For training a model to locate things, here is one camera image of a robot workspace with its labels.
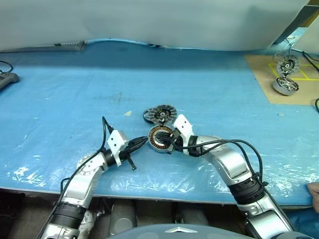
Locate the white crumpled cloth wrap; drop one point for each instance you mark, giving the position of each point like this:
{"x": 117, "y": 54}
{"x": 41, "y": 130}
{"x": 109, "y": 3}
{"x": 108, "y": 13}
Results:
{"x": 88, "y": 220}

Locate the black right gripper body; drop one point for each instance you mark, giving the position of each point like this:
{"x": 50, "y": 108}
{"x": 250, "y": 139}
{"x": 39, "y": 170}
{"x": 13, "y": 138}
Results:
{"x": 176, "y": 142}

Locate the small white scrap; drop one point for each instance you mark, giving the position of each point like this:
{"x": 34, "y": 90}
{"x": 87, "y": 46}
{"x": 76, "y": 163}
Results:
{"x": 280, "y": 114}

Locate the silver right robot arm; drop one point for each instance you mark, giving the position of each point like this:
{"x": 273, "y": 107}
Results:
{"x": 231, "y": 161}

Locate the grey rounded leg shape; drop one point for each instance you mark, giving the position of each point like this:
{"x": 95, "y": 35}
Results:
{"x": 192, "y": 215}
{"x": 124, "y": 216}

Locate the spoked metal rotor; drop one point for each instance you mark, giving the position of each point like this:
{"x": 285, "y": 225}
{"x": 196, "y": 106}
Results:
{"x": 282, "y": 81}
{"x": 146, "y": 117}

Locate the small beige tape scrap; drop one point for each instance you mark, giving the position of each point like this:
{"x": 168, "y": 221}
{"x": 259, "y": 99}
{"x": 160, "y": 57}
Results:
{"x": 128, "y": 113}

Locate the round finned motor lid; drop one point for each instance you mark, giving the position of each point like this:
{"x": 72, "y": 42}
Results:
{"x": 170, "y": 112}
{"x": 294, "y": 63}

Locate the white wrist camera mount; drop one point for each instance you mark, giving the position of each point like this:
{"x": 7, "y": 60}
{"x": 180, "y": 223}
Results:
{"x": 183, "y": 124}
{"x": 117, "y": 142}

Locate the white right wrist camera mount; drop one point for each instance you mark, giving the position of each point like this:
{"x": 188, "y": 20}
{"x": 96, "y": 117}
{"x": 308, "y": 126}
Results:
{"x": 183, "y": 124}

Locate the blue plastic table cover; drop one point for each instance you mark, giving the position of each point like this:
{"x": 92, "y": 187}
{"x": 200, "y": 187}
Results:
{"x": 74, "y": 99}

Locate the brown cardboard sheet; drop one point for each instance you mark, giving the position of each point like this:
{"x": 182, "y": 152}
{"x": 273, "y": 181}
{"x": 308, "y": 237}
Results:
{"x": 264, "y": 82}

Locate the person's bare hand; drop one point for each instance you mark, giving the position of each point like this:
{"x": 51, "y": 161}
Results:
{"x": 314, "y": 190}

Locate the white backdrop sheet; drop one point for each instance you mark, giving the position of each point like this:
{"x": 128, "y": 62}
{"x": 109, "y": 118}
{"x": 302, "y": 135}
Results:
{"x": 149, "y": 20}

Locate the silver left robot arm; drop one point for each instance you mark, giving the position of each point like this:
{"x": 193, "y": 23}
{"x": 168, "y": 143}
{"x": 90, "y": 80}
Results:
{"x": 79, "y": 184}

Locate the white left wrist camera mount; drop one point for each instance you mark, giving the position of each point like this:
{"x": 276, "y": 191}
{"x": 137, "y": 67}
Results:
{"x": 117, "y": 142}

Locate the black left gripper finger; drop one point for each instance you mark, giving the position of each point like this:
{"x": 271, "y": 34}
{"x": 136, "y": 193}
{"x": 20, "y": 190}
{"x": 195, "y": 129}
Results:
{"x": 138, "y": 140}
{"x": 138, "y": 146}

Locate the dark grey power strip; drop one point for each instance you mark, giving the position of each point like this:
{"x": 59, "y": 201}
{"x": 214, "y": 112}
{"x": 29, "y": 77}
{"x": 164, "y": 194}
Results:
{"x": 8, "y": 78}

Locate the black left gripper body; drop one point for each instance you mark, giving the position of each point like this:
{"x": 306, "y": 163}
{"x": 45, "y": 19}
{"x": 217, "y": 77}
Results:
{"x": 127, "y": 154}

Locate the round grey motor housing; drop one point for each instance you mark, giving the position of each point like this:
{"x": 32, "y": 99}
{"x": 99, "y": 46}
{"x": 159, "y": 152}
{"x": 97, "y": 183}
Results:
{"x": 152, "y": 143}
{"x": 284, "y": 91}

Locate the dark metal frame bar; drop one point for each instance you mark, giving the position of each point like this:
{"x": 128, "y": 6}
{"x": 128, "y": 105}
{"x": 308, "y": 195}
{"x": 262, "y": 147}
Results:
{"x": 296, "y": 23}

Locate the grey robot torso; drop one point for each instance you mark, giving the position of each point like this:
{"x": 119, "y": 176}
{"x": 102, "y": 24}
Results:
{"x": 174, "y": 234}

